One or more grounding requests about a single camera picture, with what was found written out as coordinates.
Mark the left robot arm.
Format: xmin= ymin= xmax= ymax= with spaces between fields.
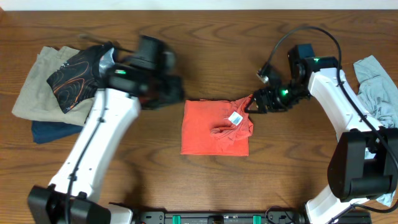
xmin=27 ymin=35 xmax=184 ymax=223

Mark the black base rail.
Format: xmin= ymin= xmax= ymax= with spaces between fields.
xmin=130 ymin=207 xmax=373 ymax=224

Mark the black orange patterned shirt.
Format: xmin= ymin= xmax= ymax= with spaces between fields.
xmin=47 ymin=42 xmax=116 ymax=113

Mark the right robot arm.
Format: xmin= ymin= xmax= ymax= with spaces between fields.
xmin=245 ymin=44 xmax=397 ymax=223

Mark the red soccer t-shirt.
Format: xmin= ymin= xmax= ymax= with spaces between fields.
xmin=181 ymin=95 xmax=254 ymax=156

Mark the beige folded garment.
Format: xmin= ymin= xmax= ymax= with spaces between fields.
xmin=12 ymin=46 xmax=94 ymax=126

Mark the navy blue folded garment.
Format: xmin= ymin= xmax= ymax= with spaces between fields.
xmin=31 ymin=121 xmax=83 ymax=144

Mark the light blue t-shirt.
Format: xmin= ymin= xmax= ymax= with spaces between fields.
xmin=353 ymin=55 xmax=398 ymax=208

